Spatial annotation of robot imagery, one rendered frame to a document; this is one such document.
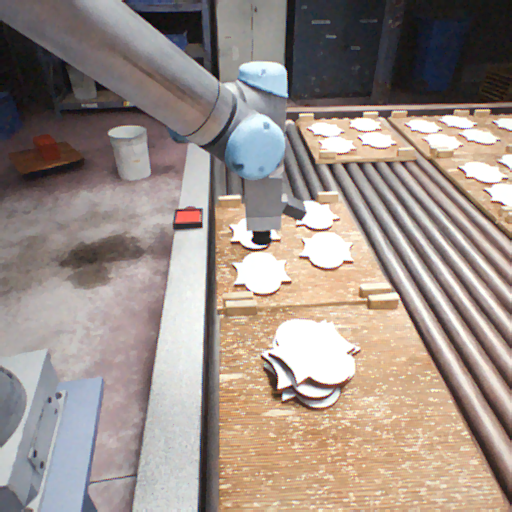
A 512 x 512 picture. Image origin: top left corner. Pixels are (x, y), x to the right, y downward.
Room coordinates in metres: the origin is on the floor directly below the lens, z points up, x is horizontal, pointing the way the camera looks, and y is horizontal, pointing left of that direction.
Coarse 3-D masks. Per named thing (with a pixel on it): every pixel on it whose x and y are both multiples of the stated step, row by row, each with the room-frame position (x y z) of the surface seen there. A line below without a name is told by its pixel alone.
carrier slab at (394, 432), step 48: (240, 336) 0.49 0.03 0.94; (384, 336) 0.49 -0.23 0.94; (240, 384) 0.39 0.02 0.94; (384, 384) 0.39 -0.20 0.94; (432, 384) 0.39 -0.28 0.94; (240, 432) 0.32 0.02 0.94; (288, 432) 0.32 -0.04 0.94; (336, 432) 0.32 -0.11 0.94; (384, 432) 0.32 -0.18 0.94; (432, 432) 0.32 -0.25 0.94; (240, 480) 0.25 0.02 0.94; (288, 480) 0.25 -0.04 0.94; (336, 480) 0.25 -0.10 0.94; (384, 480) 0.25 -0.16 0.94; (432, 480) 0.25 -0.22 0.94; (480, 480) 0.25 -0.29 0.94
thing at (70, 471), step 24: (72, 384) 0.44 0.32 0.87; (96, 384) 0.44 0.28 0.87; (72, 408) 0.40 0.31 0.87; (96, 408) 0.40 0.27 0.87; (72, 432) 0.35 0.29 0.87; (96, 432) 0.36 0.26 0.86; (72, 456) 0.32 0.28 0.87; (48, 480) 0.28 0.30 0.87; (72, 480) 0.28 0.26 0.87; (48, 504) 0.25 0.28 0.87; (72, 504) 0.25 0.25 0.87
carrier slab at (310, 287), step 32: (224, 224) 0.87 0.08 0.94; (288, 224) 0.87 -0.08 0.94; (352, 224) 0.87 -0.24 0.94; (224, 256) 0.73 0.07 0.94; (288, 256) 0.73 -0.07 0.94; (352, 256) 0.73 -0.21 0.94; (224, 288) 0.62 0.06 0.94; (288, 288) 0.62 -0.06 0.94; (320, 288) 0.62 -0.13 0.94; (352, 288) 0.62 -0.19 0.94
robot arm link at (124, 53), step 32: (0, 0) 0.38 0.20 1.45; (32, 0) 0.38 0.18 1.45; (64, 0) 0.39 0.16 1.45; (96, 0) 0.41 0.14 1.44; (32, 32) 0.39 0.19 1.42; (64, 32) 0.39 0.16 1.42; (96, 32) 0.40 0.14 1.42; (128, 32) 0.42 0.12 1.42; (96, 64) 0.40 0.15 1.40; (128, 64) 0.41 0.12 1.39; (160, 64) 0.43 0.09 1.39; (192, 64) 0.46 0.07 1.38; (128, 96) 0.42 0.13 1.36; (160, 96) 0.43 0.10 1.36; (192, 96) 0.44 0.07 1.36; (224, 96) 0.47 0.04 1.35; (192, 128) 0.44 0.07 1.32; (224, 128) 0.46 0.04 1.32; (256, 128) 0.45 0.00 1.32; (224, 160) 0.47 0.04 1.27; (256, 160) 0.45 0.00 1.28
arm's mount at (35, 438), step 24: (0, 360) 0.41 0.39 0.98; (24, 360) 0.40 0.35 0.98; (48, 360) 0.41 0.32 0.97; (24, 384) 0.36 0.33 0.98; (48, 384) 0.39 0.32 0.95; (48, 408) 0.36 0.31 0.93; (24, 432) 0.29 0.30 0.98; (48, 432) 0.33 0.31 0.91; (0, 456) 0.26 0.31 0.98; (24, 456) 0.27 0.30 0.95; (48, 456) 0.31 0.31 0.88; (0, 480) 0.23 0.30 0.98; (24, 480) 0.25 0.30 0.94; (0, 504) 0.22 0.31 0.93; (24, 504) 0.23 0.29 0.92
